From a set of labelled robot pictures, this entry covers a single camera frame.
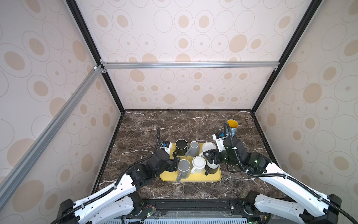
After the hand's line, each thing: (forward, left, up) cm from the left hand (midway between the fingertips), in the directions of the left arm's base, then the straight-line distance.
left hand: (178, 157), depth 74 cm
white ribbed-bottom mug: (+11, -18, -8) cm, 23 cm away
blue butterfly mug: (+31, -39, -13) cm, 51 cm away
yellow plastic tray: (+7, -3, -16) cm, 18 cm away
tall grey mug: (-3, -3, -7) cm, 8 cm away
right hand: (+2, -16, +3) cm, 16 cm away
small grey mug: (+9, -9, -10) cm, 16 cm away
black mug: (+12, -1, -8) cm, 15 cm away
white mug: (0, -12, -10) cm, 15 cm away
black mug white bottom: (-2, -19, -11) cm, 22 cm away
